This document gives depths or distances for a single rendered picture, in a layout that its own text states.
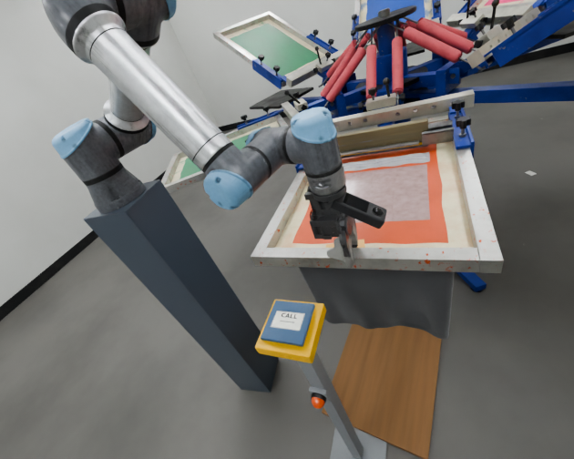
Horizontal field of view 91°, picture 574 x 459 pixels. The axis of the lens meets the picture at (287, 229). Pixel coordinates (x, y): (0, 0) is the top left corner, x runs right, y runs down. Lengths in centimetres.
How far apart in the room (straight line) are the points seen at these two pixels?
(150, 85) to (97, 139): 44
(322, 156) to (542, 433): 138
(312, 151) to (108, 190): 63
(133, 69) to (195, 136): 13
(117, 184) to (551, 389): 178
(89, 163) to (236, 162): 53
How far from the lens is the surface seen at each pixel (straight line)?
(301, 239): 85
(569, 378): 174
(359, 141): 117
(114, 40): 59
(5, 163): 426
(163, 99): 53
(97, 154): 94
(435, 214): 85
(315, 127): 51
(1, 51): 463
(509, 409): 162
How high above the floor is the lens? 148
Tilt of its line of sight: 35 degrees down
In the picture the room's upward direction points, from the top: 22 degrees counter-clockwise
